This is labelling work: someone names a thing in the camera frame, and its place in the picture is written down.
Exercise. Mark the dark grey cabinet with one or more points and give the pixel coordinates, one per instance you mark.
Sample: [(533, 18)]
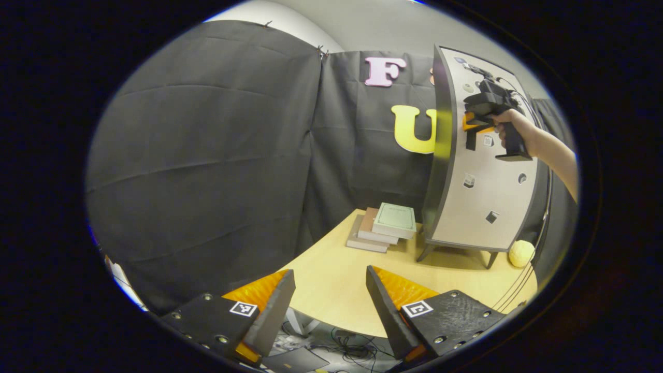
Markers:
[(443, 155)]

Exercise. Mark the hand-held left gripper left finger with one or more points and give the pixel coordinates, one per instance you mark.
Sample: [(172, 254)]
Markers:
[(272, 321)]

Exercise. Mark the black backdrop cloth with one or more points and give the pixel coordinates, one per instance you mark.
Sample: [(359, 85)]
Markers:
[(207, 155)]

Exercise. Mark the white cabinet door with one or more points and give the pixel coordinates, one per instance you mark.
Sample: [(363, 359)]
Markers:
[(481, 207)]

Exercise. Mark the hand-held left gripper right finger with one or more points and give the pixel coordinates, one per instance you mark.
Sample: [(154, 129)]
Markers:
[(388, 316)]

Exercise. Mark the brown book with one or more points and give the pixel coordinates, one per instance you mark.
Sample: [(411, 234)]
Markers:
[(369, 223)]

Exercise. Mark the yellow bumpy soft ball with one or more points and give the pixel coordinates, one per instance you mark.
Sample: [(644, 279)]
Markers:
[(521, 254)]

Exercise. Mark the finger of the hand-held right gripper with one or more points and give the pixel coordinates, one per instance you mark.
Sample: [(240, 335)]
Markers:
[(469, 124)]

